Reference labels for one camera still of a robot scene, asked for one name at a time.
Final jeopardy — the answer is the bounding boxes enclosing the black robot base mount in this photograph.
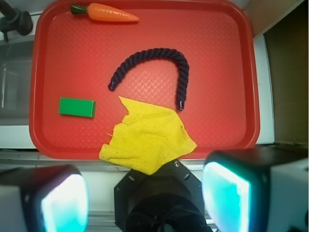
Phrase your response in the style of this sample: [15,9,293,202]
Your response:
[114,159,212,232]

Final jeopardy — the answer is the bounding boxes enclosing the black clamp knob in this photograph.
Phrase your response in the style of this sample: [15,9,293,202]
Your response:
[0,0,33,43]

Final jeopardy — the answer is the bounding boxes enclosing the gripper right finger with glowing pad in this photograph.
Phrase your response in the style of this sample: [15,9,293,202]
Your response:
[202,146,309,232]

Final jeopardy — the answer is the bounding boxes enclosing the yellow cloth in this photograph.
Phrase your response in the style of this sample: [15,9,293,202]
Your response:
[98,97,197,175]

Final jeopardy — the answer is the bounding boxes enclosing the green rectangular block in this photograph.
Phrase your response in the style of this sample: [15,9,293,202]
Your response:
[58,97,96,118]

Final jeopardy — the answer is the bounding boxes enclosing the orange toy carrot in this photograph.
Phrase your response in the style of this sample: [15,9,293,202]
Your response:
[70,3,139,22]

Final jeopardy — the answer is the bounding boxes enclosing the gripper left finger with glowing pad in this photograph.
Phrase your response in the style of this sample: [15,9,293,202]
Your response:
[0,165,89,232]

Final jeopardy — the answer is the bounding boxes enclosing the dark purple rope piece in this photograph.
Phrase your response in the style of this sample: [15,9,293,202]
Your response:
[107,47,190,112]

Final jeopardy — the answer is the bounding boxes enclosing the red plastic tray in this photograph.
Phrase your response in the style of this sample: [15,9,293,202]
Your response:
[29,0,260,160]

